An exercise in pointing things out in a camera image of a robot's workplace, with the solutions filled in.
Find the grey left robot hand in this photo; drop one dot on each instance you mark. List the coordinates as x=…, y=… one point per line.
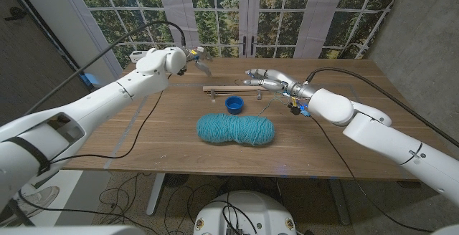
x=202, y=66

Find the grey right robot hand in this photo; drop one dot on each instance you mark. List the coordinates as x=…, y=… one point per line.
x=276, y=82

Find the wooden strip with metal clips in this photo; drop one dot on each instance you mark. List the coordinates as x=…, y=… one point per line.
x=229, y=88

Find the teal yarn skein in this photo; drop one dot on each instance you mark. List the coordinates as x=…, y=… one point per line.
x=235, y=129

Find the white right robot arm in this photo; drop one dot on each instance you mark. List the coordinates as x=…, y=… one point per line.
x=387, y=138

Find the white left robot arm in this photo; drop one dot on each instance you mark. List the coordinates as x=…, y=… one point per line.
x=89, y=109

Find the small blue bowl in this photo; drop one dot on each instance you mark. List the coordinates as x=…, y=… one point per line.
x=234, y=105

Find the printed window backdrop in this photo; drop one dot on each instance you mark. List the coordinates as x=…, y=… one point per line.
x=229, y=13

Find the white table leg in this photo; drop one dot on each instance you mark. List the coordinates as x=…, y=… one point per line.
x=156, y=192

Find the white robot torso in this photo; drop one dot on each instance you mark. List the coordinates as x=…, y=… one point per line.
x=244, y=213

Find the grey table leg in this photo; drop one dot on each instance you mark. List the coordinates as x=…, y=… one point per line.
x=340, y=202

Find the grey sneaker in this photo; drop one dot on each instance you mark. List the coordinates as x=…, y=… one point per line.
x=43, y=195

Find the small blue object by wall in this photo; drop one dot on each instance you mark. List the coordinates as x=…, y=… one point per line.
x=86, y=79

